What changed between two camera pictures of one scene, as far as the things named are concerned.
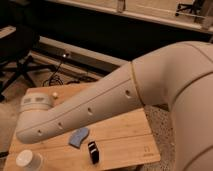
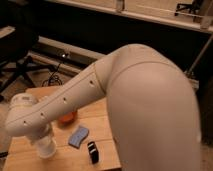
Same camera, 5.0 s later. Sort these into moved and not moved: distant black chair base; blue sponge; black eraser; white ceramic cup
Moved: white ceramic cup
Not moved: black eraser; distant black chair base; blue sponge
